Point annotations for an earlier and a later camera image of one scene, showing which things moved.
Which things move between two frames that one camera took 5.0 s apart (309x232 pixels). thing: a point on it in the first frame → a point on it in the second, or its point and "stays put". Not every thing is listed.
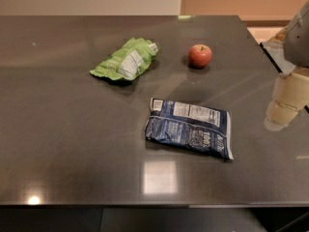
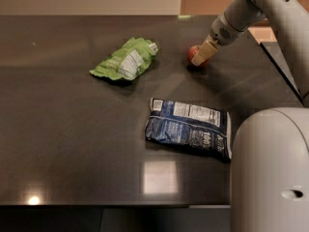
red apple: x=200 y=56 stays put
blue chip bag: x=197 y=128 stays put
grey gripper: x=298 y=43 → x=221 y=30
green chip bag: x=128 y=61 stays put
